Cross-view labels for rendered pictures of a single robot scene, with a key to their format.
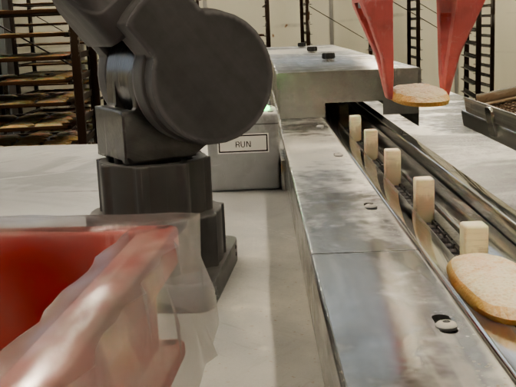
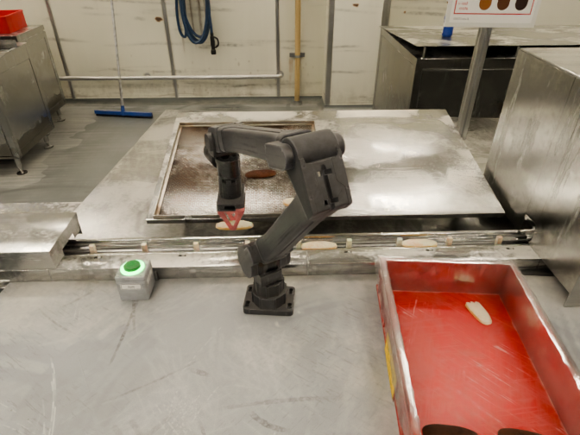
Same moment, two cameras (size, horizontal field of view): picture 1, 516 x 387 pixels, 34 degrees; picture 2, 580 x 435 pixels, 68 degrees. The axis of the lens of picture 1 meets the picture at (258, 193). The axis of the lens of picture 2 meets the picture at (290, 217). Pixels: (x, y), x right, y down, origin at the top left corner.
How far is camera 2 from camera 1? 1.14 m
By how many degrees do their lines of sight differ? 86
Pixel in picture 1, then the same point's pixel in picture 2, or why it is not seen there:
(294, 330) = (306, 278)
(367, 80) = (67, 230)
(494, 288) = (328, 245)
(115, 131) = (276, 275)
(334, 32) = not seen: outside the picture
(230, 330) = (306, 287)
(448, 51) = not seen: hidden behind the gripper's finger
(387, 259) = (312, 255)
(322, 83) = (59, 242)
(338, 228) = not seen: hidden behind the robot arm
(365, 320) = (346, 259)
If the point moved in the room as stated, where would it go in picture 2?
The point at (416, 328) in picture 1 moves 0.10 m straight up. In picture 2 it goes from (349, 255) to (353, 223)
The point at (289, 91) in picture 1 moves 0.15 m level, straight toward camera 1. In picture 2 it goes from (53, 255) to (112, 255)
